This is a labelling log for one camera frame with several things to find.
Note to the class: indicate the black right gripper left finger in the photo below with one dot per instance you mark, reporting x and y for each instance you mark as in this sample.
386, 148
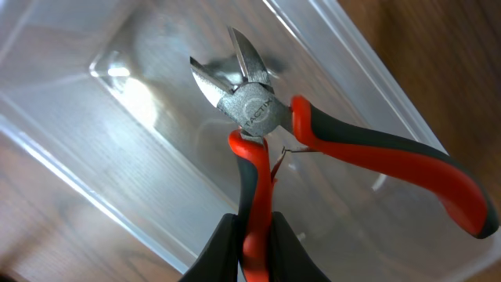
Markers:
218, 260

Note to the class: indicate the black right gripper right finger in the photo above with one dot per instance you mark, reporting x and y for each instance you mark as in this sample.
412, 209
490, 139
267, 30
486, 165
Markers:
288, 260

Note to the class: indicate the red handled pliers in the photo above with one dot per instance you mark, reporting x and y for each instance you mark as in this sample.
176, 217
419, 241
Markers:
257, 112

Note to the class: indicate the clear plastic storage container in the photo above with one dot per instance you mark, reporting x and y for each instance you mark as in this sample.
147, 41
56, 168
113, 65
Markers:
100, 95

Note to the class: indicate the small claw hammer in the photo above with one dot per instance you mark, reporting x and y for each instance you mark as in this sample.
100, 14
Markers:
228, 69

